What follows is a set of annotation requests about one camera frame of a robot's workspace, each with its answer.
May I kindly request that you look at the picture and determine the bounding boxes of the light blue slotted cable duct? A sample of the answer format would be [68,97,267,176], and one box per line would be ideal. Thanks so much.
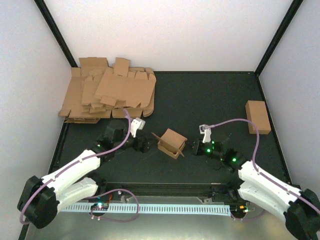
[61,202,231,217]

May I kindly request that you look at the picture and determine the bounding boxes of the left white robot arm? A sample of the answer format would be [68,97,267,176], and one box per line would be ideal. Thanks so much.
[17,117,150,229]

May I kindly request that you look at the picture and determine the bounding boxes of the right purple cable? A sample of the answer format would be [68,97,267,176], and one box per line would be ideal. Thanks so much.
[206,118,320,222]

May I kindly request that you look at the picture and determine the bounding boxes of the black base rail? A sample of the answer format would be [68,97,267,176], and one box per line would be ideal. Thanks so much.
[95,182,243,202]

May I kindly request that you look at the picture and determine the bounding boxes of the right black frame post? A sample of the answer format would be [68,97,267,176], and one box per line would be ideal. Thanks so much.
[254,0,304,77]

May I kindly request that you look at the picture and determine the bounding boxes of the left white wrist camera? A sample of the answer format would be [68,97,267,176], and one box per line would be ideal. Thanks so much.
[130,117,146,138]

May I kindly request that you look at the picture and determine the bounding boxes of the stack of flat cardboard blanks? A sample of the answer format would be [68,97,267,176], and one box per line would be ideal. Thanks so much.
[58,57,157,124]

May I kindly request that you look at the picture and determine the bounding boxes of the black frame post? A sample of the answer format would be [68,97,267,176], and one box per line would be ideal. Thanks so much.
[34,0,78,68]
[254,0,304,77]

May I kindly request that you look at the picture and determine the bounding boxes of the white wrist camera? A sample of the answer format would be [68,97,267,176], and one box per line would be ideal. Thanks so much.
[199,124,212,144]
[130,117,146,138]

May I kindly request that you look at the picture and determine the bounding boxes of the folded brown cardboard box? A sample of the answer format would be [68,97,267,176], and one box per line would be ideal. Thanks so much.
[245,100,272,135]

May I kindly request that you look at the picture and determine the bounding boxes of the metal base plate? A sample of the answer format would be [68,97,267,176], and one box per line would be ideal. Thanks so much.
[20,208,294,240]

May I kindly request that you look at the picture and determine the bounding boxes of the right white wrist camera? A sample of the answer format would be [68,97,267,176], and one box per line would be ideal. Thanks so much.
[199,124,212,144]

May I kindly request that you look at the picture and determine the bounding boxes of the left black frame post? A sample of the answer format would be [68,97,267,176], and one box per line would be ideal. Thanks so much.
[34,0,78,68]

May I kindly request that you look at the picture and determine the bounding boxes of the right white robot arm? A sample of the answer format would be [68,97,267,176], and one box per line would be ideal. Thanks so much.
[191,139,320,240]

